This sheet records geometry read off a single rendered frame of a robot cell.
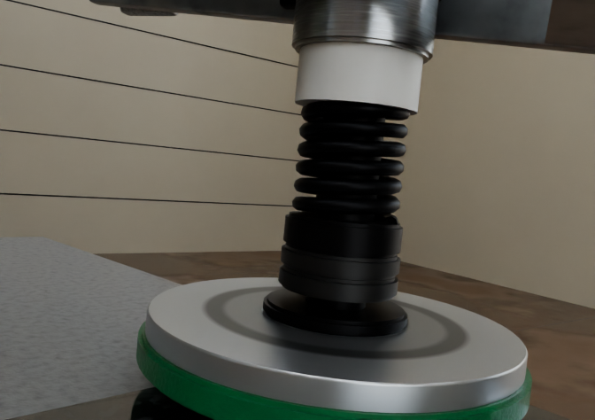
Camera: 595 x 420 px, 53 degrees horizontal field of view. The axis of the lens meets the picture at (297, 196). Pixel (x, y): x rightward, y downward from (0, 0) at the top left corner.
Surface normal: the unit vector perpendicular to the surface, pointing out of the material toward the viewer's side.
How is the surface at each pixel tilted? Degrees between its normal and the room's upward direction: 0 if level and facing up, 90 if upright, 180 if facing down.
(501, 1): 90
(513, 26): 90
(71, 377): 0
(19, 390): 0
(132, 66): 90
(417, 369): 0
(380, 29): 90
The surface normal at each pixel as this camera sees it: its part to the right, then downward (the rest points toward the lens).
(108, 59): 0.62, 0.11
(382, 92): 0.32, 0.08
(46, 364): 0.10, -0.99
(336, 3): -0.44, 0.00
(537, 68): -0.78, -0.04
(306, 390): -0.18, 0.04
